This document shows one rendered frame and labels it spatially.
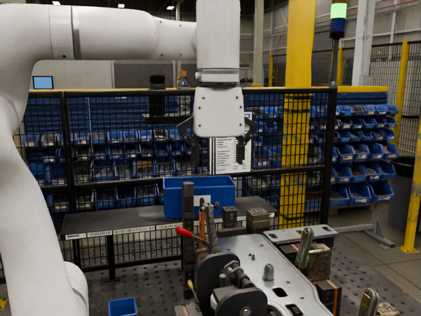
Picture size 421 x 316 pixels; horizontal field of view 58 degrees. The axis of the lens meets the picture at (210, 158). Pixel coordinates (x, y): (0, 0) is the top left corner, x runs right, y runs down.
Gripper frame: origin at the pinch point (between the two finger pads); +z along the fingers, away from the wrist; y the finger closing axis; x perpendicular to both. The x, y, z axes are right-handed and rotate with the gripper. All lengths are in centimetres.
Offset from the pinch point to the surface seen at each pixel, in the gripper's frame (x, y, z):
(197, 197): 73, 5, 32
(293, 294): 17, 25, 44
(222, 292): -3.1, 0.5, 28.9
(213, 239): 35.5, 5.2, 34.3
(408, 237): 214, 219, 129
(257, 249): 45, 23, 44
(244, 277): -2.3, 5.5, 26.2
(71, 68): 663, -149, -31
